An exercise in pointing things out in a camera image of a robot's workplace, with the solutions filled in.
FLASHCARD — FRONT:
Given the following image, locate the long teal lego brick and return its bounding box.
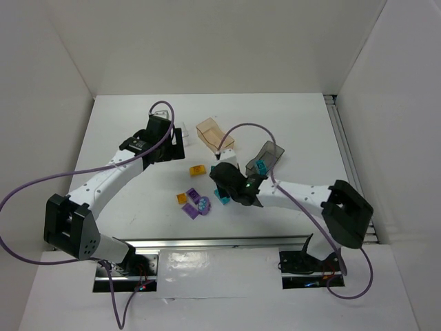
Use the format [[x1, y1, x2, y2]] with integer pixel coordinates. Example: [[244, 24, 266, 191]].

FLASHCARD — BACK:
[[214, 189, 230, 205]]

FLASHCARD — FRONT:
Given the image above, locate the purple oval flower lego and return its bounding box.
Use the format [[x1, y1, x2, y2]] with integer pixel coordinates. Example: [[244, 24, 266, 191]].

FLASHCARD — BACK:
[[197, 197, 211, 216]]

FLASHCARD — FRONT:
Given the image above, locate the yellow smiley lego brick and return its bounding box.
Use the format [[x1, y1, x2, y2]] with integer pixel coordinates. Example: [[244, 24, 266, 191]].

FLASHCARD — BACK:
[[189, 165, 207, 177]]

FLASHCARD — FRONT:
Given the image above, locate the purple hollow lego brick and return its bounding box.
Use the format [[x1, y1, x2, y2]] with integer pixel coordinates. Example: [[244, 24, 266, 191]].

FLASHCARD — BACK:
[[185, 188, 201, 205]]

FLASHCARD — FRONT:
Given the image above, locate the purple studded lego brick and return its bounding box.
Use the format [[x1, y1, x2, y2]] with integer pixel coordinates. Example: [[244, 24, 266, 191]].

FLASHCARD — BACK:
[[182, 203, 199, 220]]

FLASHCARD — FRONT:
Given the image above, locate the small orange lego brick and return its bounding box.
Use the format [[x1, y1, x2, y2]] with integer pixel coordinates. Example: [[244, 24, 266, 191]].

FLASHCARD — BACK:
[[176, 193, 187, 205]]

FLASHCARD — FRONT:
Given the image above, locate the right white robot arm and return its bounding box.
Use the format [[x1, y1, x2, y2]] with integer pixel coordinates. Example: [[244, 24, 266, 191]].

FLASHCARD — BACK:
[[209, 162, 373, 261]]

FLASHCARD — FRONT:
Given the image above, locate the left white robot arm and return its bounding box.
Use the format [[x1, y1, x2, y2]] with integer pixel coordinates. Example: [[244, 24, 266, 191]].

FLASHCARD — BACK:
[[43, 115, 185, 274]]

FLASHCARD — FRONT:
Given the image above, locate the clear plastic container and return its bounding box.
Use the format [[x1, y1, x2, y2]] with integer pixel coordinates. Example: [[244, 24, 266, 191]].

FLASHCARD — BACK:
[[178, 122, 189, 147]]

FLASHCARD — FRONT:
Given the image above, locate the grey translucent container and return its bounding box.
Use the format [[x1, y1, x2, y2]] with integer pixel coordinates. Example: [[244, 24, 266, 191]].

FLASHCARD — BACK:
[[245, 141, 285, 176]]

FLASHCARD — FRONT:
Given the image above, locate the orange translucent container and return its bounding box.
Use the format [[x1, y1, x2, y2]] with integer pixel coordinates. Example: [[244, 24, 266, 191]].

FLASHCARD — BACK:
[[196, 118, 225, 152]]

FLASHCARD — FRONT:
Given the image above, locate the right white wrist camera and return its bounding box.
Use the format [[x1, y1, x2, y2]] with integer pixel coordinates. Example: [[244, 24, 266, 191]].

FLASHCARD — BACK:
[[215, 148, 238, 168]]

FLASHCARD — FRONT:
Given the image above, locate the aluminium front rail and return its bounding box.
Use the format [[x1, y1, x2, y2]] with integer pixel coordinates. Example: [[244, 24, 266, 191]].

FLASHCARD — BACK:
[[123, 235, 308, 250]]

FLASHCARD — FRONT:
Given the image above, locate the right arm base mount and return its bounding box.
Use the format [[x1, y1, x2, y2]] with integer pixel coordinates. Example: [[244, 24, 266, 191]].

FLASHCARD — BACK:
[[276, 243, 345, 290]]

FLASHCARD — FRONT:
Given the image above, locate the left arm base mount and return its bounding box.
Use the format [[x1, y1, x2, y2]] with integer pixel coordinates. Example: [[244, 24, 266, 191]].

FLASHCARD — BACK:
[[92, 250, 159, 293]]

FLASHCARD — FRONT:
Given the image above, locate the aluminium side rail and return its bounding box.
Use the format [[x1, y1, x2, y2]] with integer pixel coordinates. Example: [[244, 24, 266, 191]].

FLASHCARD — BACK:
[[322, 95, 378, 249]]

